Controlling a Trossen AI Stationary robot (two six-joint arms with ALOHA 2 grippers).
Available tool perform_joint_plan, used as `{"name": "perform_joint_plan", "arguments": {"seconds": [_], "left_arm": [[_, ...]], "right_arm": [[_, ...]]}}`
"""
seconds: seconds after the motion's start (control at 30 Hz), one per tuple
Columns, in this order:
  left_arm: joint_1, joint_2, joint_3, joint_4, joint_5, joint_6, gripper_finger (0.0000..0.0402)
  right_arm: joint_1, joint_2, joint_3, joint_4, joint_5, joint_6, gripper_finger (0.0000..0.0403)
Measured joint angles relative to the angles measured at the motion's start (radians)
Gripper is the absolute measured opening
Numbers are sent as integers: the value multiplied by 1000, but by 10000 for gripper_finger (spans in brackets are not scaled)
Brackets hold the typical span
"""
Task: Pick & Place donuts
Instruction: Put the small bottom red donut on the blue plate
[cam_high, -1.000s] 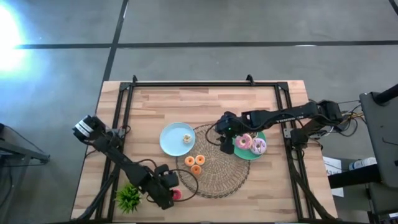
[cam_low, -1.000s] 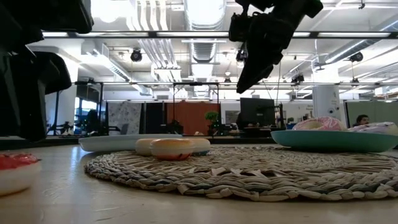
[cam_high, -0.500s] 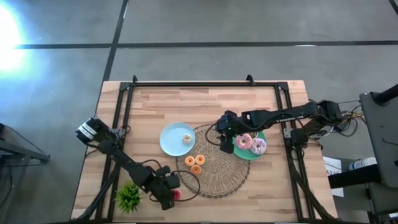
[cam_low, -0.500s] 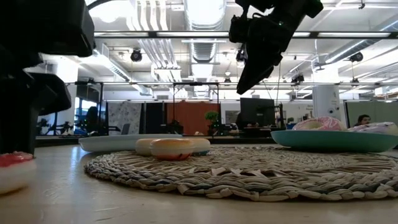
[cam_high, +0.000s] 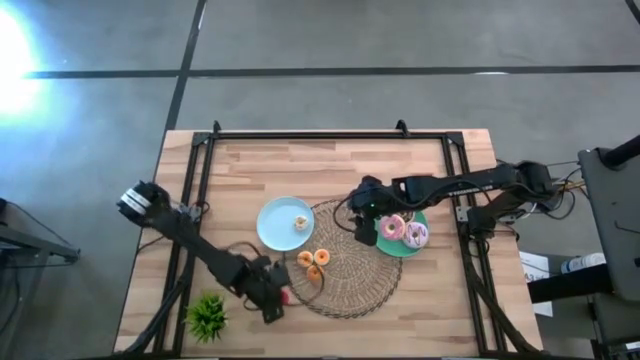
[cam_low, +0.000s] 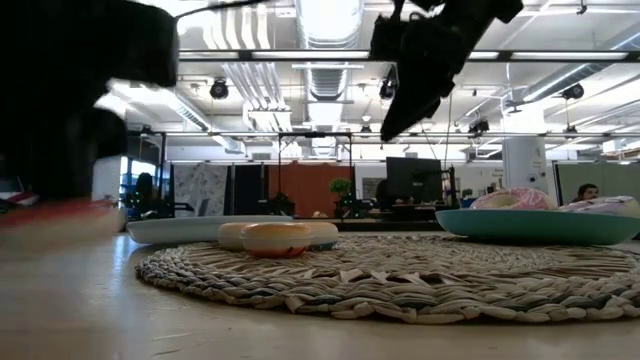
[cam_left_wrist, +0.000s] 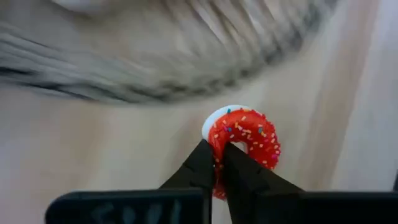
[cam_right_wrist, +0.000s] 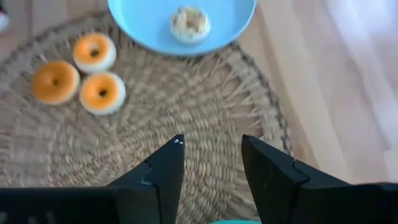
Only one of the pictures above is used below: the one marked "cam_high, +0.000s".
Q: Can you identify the white paper sheet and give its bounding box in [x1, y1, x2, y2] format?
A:
[518, 249, 555, 318]

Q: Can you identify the black aluminium table frame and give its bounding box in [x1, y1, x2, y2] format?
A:
[112, 119, 544, 357]

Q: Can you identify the light blue round plate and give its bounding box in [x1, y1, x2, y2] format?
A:
[255, 195, 316, 253]

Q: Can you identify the bundle of base cables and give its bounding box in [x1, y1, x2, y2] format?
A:
[542, 159, 587, 222]

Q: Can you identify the round woven wicker mat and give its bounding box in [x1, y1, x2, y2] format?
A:
[284, 198, 404, 320]

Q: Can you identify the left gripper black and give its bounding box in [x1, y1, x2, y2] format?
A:
[234, 254, 292, 325]

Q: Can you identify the teal green round plate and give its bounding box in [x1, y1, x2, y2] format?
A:
[374, 208, 431, 259]

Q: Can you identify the large pink iced donut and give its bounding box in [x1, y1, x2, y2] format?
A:
[379, 213, 407, 242]

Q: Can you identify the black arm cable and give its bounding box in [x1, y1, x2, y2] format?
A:
[222, 241, 264, 259]

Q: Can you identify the gray metal cabinet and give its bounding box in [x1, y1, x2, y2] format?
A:
[577, 133, 640, 304]

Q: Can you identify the large purple iced donut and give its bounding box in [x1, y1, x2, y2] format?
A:
[402, 221, 430, 250]

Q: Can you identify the white plastic bottle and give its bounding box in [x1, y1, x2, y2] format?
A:
[559, 252, 608, 275]

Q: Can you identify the small green artificial plant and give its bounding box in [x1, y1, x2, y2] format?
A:
[183, 292, 230, 345]

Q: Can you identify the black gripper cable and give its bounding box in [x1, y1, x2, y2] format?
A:
[332, 196, 362, 234]

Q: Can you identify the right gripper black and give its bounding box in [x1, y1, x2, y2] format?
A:
[348, 174, 397, 247]

